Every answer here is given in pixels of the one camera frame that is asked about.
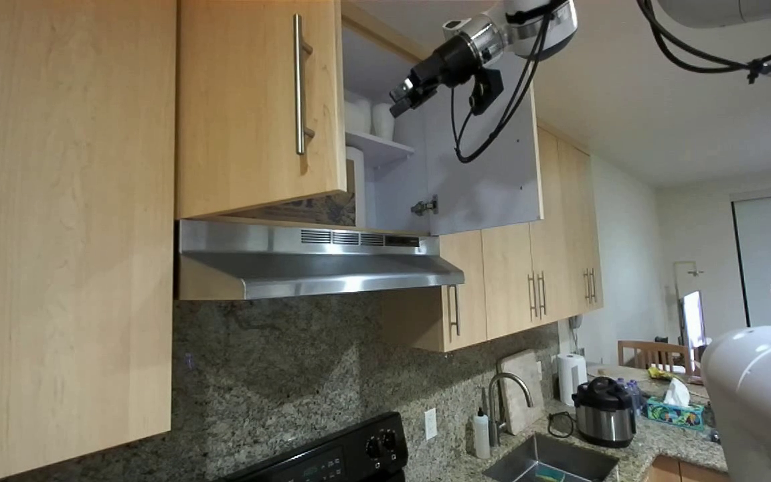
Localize white soap bottle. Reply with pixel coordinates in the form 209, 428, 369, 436
473, 409, 490, 459

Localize wooden chair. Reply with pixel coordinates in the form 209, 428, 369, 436
620, 341, 688, 370

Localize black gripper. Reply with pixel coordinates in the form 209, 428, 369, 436
388, 18, 503, 117

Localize black stove control panel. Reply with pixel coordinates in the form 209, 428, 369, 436
220, 413, 410, 482

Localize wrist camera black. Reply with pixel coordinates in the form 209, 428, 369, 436
468, 69, 503, 115

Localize white wall outlet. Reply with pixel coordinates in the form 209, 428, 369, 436
423, 407, 440, 441

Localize wooden cabinet door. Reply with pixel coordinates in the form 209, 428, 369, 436
177, 0, 348, 218

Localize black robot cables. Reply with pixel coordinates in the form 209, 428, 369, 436
448, 0, 771, 166

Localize stainless steel range hood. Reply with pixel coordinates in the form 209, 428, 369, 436
177, 218, 463, 302

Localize chrome kitchen faucet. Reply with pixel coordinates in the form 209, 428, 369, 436
489, 372, 534, 447

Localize steel kitchen sink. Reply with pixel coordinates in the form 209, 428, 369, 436
486, 435, 620, 482

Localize white cups on shelf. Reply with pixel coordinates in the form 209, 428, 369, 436
345, 96, 394, 140

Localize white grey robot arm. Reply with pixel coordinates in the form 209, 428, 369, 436
388, 0, 771, 482

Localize open right cabinet door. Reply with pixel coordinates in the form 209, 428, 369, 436
373, 49, 543, 236

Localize wooden cutting board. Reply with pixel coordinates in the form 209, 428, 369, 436
501, 350, 543, 435

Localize tissue box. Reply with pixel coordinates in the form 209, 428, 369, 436
642, 380, 705, 428

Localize white paper towel roll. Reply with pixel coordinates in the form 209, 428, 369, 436
558, 353, 586, 407

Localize black silver pressure cooker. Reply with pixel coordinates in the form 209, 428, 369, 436
574, 378, 638, 447

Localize wooden upper cabinets right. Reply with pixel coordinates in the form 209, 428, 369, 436
384, 124, 609, 353

